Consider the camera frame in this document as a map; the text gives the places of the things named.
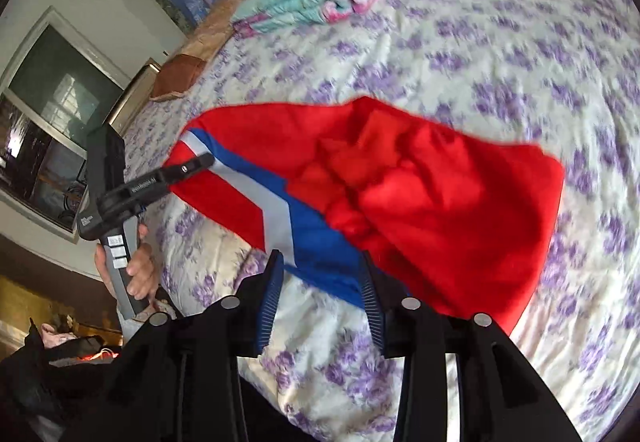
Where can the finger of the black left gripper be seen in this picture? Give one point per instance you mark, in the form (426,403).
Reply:
(181,171)

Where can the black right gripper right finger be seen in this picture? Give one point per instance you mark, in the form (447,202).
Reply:
(465,365)

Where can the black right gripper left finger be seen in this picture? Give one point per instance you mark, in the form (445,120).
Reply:
(179,380)

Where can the red blue white pants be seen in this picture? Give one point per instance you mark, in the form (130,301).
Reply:
(463,223)

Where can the person's left hand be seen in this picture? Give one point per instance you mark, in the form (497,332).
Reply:
(145,277)

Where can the brown orange pillow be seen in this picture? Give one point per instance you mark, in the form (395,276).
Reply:
(180,72)

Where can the purple floral bed sheet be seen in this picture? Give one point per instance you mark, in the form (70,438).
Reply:
(561,73)

